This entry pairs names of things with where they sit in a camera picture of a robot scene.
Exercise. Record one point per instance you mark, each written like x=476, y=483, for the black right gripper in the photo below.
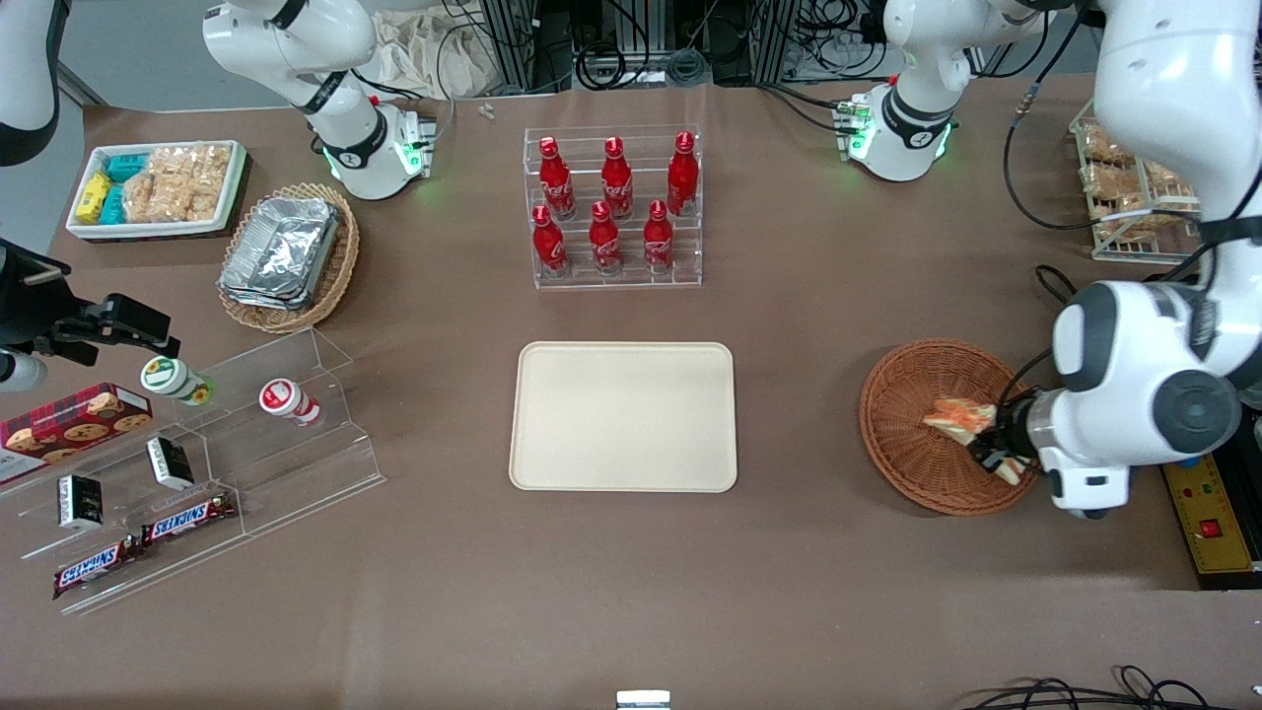
x=22, y=306

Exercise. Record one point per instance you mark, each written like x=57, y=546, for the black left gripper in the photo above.
x=1010, y=430

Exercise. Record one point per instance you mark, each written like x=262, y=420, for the triangle sandwich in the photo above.
x=954, y=416

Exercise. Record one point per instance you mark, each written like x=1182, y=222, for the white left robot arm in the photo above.
x=1134, y=365

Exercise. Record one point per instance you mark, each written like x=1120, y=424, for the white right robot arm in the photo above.
x=345, y=128

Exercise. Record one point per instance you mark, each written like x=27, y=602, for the round brown wicker basket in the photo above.
x=917, y=463

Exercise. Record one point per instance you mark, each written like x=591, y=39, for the aluminium foil tray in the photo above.
x=281, y=245
x=266, y=302

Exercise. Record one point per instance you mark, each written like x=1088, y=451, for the oval light wicker basket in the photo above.
x=340, y=266

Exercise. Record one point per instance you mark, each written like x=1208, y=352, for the cream plastic tray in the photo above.
x=623, y=416

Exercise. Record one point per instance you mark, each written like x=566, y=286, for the green lidded yoghurt cup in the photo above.
x=175, y=381

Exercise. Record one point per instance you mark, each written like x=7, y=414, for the red cookie box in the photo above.
x=69, y=429

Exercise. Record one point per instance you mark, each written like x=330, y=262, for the teal snack packet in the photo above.
x=113, y=205
x=126, y=166

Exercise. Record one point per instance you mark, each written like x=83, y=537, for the small black carton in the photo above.
x=81, y=503
x=170, y=463

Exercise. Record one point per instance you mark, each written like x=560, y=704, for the yellow snack packet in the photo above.
x=94, y=197

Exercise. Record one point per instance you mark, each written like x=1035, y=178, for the clear bag of rice crackers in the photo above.
x=177, y=182

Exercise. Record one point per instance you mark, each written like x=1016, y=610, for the red lidded yoghurt cup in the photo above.
x=288, y=401

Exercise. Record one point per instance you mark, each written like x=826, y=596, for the white rectangular snack container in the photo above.
x=237, y=168

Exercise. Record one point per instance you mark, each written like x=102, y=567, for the Snickers chocolate bar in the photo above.
x=187, y=519
x=97, y=568

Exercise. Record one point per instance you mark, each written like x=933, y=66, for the clear acrylic stepped shelf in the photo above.
x=296, y=473

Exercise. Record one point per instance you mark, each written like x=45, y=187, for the yellow control box red button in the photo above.
x=1208, y=508

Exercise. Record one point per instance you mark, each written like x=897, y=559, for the clear acrylic bottle rack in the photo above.
x=680, y=271

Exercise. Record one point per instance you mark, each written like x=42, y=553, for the red cola bottle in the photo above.
x=658, y=242
x=617, y=182
x=682, y=177
x=555, y=182
x=604, y=242
x=548, y=242

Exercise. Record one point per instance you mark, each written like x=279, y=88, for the beige cloth bag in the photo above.
x=434, y=54

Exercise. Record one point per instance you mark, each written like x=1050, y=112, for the small white metal box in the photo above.
x=643, y=700

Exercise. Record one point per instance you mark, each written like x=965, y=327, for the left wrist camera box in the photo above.
x=1085, y=483

